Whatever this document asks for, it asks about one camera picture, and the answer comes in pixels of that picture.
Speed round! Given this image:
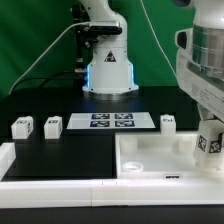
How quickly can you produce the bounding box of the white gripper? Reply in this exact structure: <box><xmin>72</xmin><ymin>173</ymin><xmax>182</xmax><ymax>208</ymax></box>
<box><xmin>175</xmin><ymin>28</ymin><xmax>224</xmax><ymax>122</ymax></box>

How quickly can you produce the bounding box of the white square table top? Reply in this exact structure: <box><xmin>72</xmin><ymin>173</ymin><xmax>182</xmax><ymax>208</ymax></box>
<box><xmin>115</xmin><ymin>132</ymin><xmax>224</xmax><ymax>179</ymax></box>

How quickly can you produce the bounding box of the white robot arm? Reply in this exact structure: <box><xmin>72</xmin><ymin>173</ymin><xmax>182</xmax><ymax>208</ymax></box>
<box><xmin>79</xmin><ymin>0</ymin><xmax>224</xmax><ymax>121</ymax></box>

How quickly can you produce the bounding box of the white marker sheet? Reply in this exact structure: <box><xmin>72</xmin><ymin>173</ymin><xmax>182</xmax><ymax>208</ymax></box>
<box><xmin>67</xmin><ymin>112</ymin><xmax>155</xmax><ymax>130</ymax></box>

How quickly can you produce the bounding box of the white U-shaped fence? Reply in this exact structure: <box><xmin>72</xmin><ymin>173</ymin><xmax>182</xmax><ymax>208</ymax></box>
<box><xmin>0</xmin><ymin>143</ymin><xmax>224</xmax><ymax>208</ymax></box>

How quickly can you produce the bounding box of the white cable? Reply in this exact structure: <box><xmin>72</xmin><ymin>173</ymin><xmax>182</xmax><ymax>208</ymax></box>
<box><xmin>8</xmin><ymin>0</ymin><xmax>178</xmax><ymax>96</ymax></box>

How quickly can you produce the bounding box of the black mounted camera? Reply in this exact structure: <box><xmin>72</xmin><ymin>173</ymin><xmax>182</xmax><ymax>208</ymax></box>
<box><xmin>89</xmin><ymin>21</ymin><xmax>122</xmax><ymax>35</ymax></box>

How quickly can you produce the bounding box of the black cable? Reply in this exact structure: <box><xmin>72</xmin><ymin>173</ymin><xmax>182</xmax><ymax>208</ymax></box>
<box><xmin>13</xmin><ymin>70</ymin><xmax>88</xmax><ymax>91</ymax></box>

